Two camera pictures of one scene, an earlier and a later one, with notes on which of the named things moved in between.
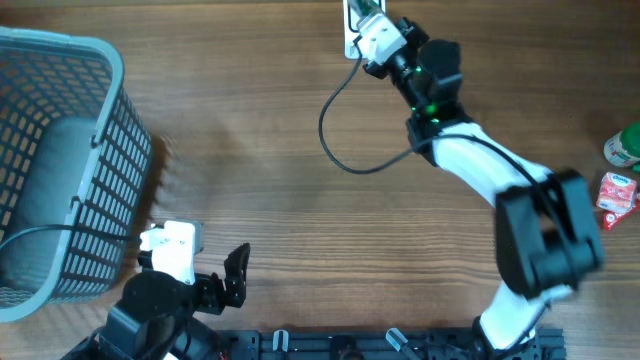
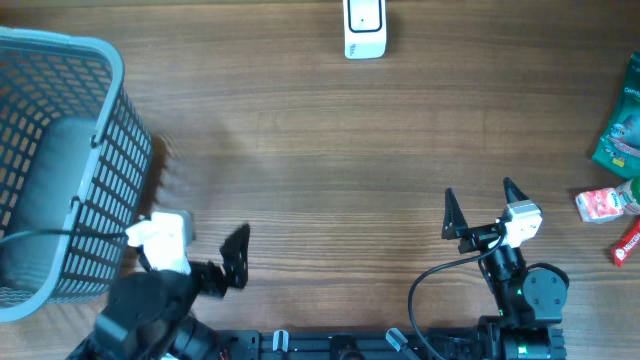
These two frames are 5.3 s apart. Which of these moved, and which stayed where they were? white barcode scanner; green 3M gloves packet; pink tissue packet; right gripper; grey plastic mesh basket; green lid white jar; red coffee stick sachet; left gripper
Moved: green lid white jar; green 3M gloves packet; red coffee stick sachet; right gripper; left gripper; pink tissue packet
Stayed: grey plastic mesh basket; white barcode scanner
